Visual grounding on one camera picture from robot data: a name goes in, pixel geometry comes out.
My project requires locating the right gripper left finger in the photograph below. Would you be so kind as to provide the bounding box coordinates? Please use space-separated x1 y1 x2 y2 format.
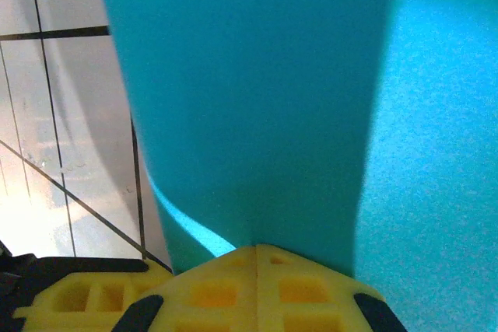
120 244 258 332

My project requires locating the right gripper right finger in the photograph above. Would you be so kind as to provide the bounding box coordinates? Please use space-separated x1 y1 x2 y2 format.
256 244 408 332

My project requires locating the blue cloth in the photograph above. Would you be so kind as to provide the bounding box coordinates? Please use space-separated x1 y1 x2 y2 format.
92 0 498 332

